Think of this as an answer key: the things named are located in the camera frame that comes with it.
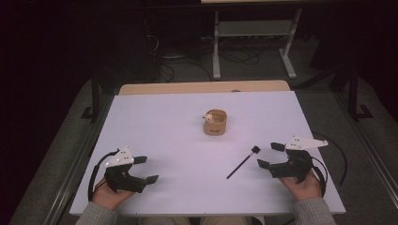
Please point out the white board sheet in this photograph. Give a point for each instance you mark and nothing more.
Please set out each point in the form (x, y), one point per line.
(187, 187)

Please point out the person's left hand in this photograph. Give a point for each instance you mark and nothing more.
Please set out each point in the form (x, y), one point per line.
(109, 197)

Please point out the black brush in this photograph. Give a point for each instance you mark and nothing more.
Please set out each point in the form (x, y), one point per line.
(242, 164)

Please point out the black metal stand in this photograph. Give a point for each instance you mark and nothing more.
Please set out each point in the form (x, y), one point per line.
(354, 100)
(95, 100)

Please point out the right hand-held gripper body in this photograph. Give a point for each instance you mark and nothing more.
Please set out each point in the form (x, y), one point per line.
(294, 165)

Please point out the wooden pen holder with figure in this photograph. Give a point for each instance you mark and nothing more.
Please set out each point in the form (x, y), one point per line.
(216, 126)

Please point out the white metal desk frame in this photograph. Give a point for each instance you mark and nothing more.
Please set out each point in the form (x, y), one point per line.
(216, 47)

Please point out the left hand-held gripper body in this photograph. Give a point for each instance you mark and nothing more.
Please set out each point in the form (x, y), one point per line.
(123, 178)

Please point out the wooden table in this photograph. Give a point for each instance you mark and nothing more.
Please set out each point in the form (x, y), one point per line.
(187, 87)

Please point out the person's right hand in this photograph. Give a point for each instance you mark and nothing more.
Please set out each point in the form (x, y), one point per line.
(305, 189)

